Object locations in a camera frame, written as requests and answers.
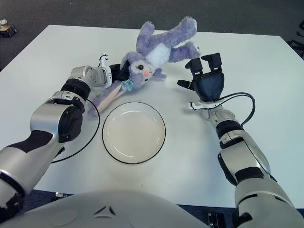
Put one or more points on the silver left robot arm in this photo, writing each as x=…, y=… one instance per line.
x=47, y=118

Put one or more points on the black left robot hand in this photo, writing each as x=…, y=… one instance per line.
x=117, y=72

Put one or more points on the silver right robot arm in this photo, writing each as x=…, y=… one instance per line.
x=247, y=154

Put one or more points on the white plate with black rim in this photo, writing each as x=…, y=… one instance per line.
x=133, y=133

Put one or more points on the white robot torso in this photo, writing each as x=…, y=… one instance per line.
x=107, y=213

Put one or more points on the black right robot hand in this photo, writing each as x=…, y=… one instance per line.
x=210, y=84

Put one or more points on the white crumpled paper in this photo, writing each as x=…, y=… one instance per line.
x=4, y=21

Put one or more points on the black office chair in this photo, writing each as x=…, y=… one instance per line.
x=297, y=45

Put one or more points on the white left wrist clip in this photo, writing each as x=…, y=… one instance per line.
x=108, y=76

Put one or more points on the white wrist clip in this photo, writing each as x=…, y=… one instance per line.
x=108, y=76
x=209, y=104

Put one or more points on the brown box on floor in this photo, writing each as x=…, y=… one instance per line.
x=9, y=29

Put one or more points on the metal table clamp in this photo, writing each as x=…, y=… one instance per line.
x=59, y=196
x=216, y=221

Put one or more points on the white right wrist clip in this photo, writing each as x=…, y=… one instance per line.
x=209, y=104

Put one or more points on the purple plush bunny doll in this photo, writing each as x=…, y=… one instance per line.
x=161, y=40

